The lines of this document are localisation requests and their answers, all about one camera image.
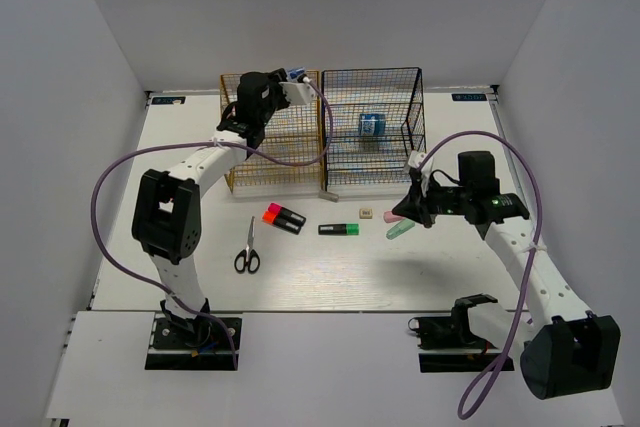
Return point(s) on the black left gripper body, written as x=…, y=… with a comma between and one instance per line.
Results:
x=277, y=98

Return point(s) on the beige eraser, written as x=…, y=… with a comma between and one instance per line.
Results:
x=365, y=213

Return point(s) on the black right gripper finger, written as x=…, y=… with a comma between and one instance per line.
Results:
x=411, y=206
x=425, y=219

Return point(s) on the pink translucent highlighter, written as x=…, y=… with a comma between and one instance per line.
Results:
x=390, y=217

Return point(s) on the orange cap highlighter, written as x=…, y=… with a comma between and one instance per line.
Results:
x=281, y=222

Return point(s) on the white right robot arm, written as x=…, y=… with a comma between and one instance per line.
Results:
x=565, y=349

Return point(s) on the green translucent highlighter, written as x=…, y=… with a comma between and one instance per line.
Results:
x=400, y=228

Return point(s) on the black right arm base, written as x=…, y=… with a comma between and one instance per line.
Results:
x=441, y=349

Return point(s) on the black handled scissors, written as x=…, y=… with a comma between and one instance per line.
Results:
x=248, y=260

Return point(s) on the blue tape box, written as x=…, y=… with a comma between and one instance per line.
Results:
x=372, y=124

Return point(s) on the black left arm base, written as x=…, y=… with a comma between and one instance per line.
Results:
x=169, y=350

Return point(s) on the pink cap highlighter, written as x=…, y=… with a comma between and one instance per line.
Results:
x=286, y=214

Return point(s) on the green cap highlighter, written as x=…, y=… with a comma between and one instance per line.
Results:
x=339, y=229

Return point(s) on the black wire basket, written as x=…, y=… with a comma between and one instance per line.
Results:
x=361, y=161

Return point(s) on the clear spray bottle blue cap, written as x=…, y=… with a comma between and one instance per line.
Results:
x=295, y=73

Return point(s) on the dark right table label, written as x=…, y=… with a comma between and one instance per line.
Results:
x=469, y=97

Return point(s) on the dark left table label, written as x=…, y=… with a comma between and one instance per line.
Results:
x=168, y=100

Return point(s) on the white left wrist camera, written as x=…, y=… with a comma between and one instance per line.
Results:
x=297, y=94

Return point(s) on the dark table label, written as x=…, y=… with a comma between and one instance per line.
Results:
x=168, y=100
x=469, y=97

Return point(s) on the grey eraser block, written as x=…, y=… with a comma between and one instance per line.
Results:
x=329, y=196

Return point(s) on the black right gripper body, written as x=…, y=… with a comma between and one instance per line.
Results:
x=449, y=199

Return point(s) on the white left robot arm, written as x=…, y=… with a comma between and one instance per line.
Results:
x=167, y=215

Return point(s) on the gold wire basket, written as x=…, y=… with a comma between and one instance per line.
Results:
x=288, y=152

